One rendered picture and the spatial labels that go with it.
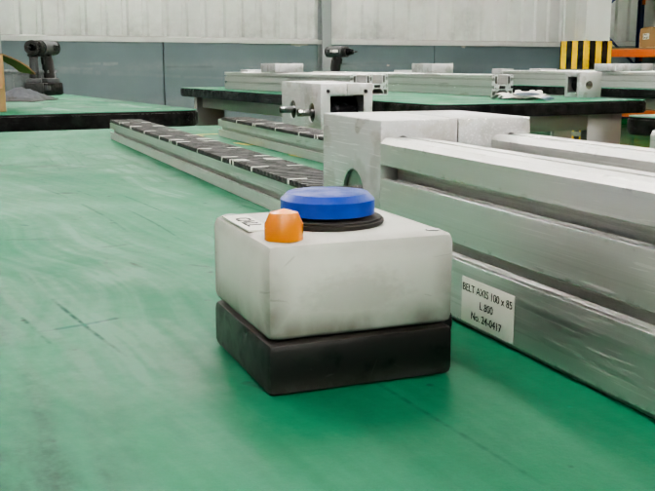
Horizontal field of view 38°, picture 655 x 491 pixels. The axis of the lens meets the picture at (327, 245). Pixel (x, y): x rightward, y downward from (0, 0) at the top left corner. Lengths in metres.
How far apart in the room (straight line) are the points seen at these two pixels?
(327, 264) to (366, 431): 0.07
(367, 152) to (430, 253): 0.19
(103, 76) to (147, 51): 0.63
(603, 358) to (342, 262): 0.11
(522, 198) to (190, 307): 0.18
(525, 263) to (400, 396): 0.09
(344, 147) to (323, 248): 0.23
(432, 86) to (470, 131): 3.56
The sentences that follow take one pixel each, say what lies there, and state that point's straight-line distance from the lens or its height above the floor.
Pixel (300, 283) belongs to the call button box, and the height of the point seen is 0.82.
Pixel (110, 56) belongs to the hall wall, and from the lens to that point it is 11.88.
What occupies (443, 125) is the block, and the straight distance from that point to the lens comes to 0.56.
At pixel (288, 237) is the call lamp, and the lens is 0.36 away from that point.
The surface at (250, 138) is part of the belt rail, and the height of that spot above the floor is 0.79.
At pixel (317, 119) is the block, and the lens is 1.55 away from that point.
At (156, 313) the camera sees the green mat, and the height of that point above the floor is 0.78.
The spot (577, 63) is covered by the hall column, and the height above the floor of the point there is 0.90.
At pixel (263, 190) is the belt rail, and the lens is 0.87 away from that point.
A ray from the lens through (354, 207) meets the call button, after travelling 0.39.
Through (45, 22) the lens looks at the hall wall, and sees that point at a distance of 11.72.
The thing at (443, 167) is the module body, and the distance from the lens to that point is 0.48.
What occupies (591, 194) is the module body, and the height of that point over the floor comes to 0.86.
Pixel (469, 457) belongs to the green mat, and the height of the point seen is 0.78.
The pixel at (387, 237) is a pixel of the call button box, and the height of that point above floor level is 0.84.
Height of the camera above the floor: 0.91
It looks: 11 degrees down
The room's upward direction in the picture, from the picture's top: straight up
